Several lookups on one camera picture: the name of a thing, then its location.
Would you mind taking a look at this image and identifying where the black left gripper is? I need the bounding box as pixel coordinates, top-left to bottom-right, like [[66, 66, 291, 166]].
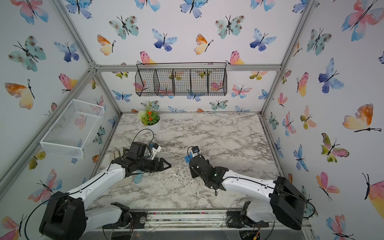
[[137, 158, 172, 172]]

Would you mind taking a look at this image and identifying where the light blue long lego brick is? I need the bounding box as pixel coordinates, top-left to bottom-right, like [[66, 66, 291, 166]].
[[185, 153, 193, 164]]

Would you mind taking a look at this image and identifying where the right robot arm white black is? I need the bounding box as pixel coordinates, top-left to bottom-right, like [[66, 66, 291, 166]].
[[188, 154, 308, 231]]

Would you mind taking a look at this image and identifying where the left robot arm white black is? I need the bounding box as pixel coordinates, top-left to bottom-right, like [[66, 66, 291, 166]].
[[39, 142, 172, 240]]

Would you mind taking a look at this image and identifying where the light blue plastic plate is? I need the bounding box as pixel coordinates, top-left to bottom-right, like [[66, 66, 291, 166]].
[[134, 174, 143, 185]]

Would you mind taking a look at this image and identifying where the beige green work glove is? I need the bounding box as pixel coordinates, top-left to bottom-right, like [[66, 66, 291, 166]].
[[111, 148, 126, 164]]

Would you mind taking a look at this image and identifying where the white pot artificial plant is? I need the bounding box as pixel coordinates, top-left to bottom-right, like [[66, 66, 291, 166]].
[[138, 110, 161, 133]]

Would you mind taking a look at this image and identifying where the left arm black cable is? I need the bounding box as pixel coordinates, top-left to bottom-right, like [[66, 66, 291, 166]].
[[131, 128, 155, 148]]

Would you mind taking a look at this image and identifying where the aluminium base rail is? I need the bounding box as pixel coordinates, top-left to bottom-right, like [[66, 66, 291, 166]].
[[101, 208, 313, 232]]

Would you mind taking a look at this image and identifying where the black wire wall basket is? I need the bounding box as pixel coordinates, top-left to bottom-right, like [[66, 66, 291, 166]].
[[134, 62, 228, 97]]

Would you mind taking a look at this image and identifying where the white mesh wall basket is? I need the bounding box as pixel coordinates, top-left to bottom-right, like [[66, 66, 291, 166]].
[[40, 99, 105, 159]]

